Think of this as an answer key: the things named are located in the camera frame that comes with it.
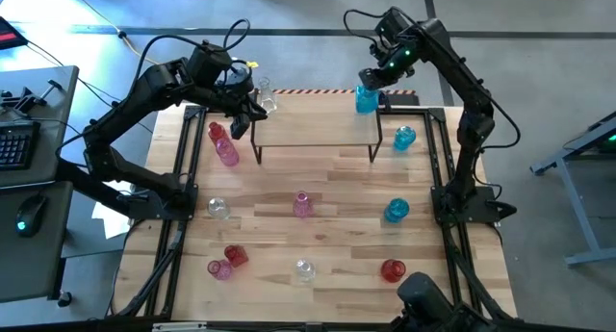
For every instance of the black device red display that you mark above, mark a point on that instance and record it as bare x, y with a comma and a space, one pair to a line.
9, 36

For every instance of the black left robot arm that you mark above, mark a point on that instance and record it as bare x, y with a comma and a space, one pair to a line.
144, 89

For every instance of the black desk clamp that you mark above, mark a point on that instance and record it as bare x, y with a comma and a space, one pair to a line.
24, 101

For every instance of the grey desk panel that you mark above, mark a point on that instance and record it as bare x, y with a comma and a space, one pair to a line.
53, 130
29, 269

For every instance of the red tall ribbed vase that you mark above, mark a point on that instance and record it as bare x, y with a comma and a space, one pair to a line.
216, 131

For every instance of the pink round ribbed vase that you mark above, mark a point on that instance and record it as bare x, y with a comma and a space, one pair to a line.
227, 154

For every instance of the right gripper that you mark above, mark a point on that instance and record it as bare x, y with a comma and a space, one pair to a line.
392, 62

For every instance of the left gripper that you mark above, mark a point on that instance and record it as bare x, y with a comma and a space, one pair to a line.
240, 106

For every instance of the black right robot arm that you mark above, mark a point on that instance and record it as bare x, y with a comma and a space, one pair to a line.
457, 67

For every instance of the black computer mouse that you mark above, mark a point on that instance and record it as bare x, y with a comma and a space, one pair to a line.
31, 214

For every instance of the white paper sheet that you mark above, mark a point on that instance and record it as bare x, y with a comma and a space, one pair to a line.
108, 221

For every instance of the blue diamond-pattern square vase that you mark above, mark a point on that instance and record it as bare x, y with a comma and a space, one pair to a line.
397, 210

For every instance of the blue round glass vase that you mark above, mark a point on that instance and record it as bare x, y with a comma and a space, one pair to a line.
404, 138

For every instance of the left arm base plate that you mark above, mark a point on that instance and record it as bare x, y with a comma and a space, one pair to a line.
144, 209

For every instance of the grey metal table base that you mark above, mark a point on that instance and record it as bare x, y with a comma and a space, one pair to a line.
580, 211

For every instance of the red round glass vase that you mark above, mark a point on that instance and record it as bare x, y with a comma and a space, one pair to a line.
393, 271

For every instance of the clear ribbed jar vase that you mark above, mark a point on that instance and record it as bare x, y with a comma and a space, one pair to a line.
218, 208

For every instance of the blue tall textured vase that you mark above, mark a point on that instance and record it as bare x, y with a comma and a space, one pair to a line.
367, 103

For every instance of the red square glass vase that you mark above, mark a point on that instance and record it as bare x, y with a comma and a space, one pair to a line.
236, 255

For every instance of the pink small glass vase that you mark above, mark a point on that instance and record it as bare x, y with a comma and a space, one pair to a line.
220, 270

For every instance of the black keyboard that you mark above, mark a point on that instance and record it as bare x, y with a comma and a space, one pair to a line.
17, 146

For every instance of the clear embossed glass vase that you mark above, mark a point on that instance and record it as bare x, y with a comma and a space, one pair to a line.
305, 271

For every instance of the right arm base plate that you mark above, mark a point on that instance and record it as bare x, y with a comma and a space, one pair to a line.
481, 209

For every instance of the clear conical glass vase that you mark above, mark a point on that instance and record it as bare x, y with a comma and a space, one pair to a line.
267, 98

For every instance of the silver metal bracket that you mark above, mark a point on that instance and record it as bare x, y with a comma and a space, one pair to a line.
178, 327

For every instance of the pink teardrop glass vase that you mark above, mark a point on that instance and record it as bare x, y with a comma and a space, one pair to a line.
303, 207

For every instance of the black desk caster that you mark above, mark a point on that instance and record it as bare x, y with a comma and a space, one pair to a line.
64, 299

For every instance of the yellow tape tag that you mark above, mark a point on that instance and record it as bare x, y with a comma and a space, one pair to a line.
252, 64

